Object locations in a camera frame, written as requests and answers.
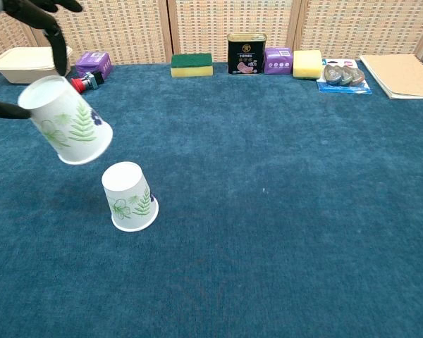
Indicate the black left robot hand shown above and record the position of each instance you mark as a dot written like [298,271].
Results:
[38,15]

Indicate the white floral paper cup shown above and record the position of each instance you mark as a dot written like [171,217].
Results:
[67,119]
[127,190]

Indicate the woven folding screen panel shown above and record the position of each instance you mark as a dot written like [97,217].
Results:
[3,33]
[120,28]
[229,17]
[363,24]

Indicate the beige lidded food container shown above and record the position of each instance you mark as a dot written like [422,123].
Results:
[21,58]

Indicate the purple tissue packet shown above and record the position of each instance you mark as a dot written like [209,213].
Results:
[95,62]
[277,61]

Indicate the red emergency stop button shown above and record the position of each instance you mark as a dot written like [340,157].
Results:
[91,79]

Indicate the green and yellow sponge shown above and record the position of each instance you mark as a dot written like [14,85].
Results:
[192,65]

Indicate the black luncheon meat can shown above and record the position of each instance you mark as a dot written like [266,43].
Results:
[246,53]

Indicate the yellow sponge block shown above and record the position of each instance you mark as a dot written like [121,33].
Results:
[306,63]

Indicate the blue carpet table cover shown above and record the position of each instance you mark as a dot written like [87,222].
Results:
[232,211]

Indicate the heart-shaped metal tin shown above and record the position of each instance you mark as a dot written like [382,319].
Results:
[346,75]
[357,76]
[332,74]

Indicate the blue blister pack card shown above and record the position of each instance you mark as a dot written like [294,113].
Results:
[342,88]

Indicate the kraft spiral notebook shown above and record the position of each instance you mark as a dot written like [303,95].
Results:
[398,74]

